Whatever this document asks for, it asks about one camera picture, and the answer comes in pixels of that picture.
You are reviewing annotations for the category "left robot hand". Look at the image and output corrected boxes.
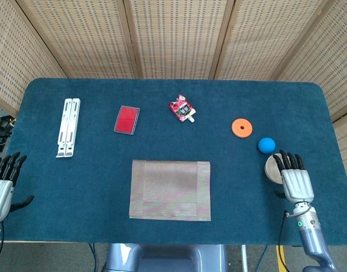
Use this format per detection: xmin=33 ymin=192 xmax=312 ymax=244
xmin=0 ymin=151 xmax=35 ymax=223

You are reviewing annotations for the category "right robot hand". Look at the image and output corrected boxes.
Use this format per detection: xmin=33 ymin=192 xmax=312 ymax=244
xmin=272 ymin=150 xmax=316 ymax=205

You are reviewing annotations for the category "cream white small bowl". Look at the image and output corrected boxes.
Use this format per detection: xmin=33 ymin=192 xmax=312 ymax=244
xmin=264 ymin=153 xmax=285 ymax=185

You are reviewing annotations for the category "brown woven placemat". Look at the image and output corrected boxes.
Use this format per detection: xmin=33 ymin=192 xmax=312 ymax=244
xmin=129 ymin=159 xmax=212 ymax=222

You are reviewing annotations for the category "blue ball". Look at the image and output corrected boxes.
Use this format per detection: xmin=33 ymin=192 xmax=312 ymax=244
xmin=257 ymin=137 xmax=276 ymax=155

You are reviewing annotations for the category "blue felt table cover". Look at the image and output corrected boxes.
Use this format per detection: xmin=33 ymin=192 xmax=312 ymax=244
xmin=5 ymin=78 xmax=347 ymax=247

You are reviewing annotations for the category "white folding laptop stand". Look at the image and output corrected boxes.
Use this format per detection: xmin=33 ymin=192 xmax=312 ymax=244
xmin=55 ymin=97 xmax=81 ymax=159

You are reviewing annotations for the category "orange disc with hole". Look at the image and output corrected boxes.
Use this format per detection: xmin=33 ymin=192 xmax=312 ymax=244
xmin=231 ymin=117 xmax=253 ymax=139

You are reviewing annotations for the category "white table leg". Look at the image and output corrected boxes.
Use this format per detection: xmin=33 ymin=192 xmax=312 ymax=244
xmin=240 ymin=245 xmax=249 ymax=272

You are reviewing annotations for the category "red drink pouch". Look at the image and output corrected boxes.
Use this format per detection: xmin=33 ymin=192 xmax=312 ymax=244
xmin=167 ymin=94 xmax=197 ymax=124

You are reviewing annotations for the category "red ink pad case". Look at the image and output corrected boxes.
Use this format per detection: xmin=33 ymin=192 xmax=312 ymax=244
xmin=113 ymin=105 xmax=141 ymax=135

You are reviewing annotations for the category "blue-grey robot torso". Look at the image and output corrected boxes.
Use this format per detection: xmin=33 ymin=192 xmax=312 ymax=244
xmin=101 ymin=243 xmax=228 ymax=272

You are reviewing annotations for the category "woven bamboo folding screen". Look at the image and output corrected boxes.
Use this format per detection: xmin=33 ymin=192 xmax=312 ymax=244
xmin=0 ymin=0 xmax=347 ymax=196

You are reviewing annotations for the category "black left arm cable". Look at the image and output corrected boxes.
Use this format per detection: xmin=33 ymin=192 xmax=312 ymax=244
xmin=0 ymin=222 xmax=6 ymax=272

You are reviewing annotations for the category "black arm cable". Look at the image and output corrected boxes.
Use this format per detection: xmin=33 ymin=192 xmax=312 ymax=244
xmin=0 ymin=222 xmax=6 ymax=272
xmin=277 ymin=209 xmax=293 ymax=272

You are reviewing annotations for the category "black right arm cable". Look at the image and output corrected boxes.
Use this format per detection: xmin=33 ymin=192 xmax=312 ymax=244
xmin=277 ymin=209 xmax=293 ymax=272

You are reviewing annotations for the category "black floor cable bundle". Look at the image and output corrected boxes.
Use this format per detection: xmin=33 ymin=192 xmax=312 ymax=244
xmin=0 ymin=114 xmax=16 ymax=152

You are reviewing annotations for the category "blue cable under table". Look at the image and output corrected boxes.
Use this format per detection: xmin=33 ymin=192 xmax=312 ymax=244
xmin=87 ymin=243 xmax=100 ymax=272
xmin=257 ymin=245 xmax=269 ymax=272

